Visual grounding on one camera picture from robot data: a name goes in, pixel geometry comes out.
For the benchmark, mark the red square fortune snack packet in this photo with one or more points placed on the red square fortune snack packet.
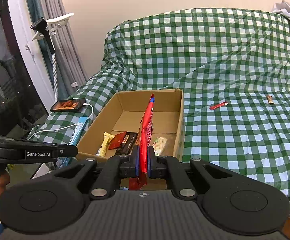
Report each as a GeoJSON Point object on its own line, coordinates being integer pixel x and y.
{"type": "Point", "coordinates": [117, 141]}

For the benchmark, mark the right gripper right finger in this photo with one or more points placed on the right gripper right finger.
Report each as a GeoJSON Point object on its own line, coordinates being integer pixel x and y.
{"type": "Point", "coordinates": [170, 169]}

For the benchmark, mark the grey curtain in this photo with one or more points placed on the grey curtain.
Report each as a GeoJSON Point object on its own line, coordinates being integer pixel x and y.
{"type": "Point", "coordinates": [70, 70]}

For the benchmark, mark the black smartphone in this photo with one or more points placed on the black smartphone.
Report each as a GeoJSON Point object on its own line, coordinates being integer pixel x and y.
{"type": "Point", "coordinates": [69, 105]}

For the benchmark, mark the red stick snack packet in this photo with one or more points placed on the red stick snack packet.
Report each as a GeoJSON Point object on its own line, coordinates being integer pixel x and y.
{"type": "Point", "coordinates": [212, 108]}

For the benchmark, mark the green peanut snack packet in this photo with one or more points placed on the green peanut snack packet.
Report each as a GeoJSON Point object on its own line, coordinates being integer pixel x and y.
{"type": "Point", "coordinates": [159, 145]}

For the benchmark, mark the blue white snack bar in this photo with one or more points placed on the blue white snack bar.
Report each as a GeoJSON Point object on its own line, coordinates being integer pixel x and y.
{"type": "Point", "coordinates": [65, 161]}

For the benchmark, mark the red chip snack bag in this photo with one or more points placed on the red chip snack bag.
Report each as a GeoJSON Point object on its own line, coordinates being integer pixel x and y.
{"type": "Point", "coordinates": [142, 142]}

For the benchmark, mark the green checkered sofa cover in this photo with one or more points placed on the green checkered sofa cover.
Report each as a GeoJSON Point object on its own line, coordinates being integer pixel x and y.
{"type": "Point", "coordinates": [213, 55]}

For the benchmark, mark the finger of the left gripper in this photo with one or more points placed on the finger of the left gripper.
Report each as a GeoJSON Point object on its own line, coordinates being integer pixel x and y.
{"type": "Point", "coordinates": [29, 152]}

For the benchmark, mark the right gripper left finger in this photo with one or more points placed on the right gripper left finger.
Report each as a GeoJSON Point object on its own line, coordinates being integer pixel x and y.
{"type": "Point", "coordinates": [109, 174]}

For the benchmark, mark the small brown red candy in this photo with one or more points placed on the small brown red candy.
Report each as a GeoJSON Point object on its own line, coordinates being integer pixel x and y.
{"type": "Point", "coordinates": [270, 99]}

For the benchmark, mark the cardboard box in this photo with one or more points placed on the cardboard box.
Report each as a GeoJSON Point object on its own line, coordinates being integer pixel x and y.
{"type": "Point", "coordinates": [124, 112]}

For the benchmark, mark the yellow white snack bar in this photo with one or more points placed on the yellow white snack bar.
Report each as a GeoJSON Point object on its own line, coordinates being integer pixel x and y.
{"type": "Point", "coordinates": [107, 138]}

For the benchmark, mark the dark brown chocolate bar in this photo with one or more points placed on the dark brown chocolate bar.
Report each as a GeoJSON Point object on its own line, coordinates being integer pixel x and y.
{"type": "Point", "coordinates": [127, 144]}

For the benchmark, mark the white window frame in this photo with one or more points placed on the white window frame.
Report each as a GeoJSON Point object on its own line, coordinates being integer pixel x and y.
{"type": "Point", "coordinates": [30, 51]}

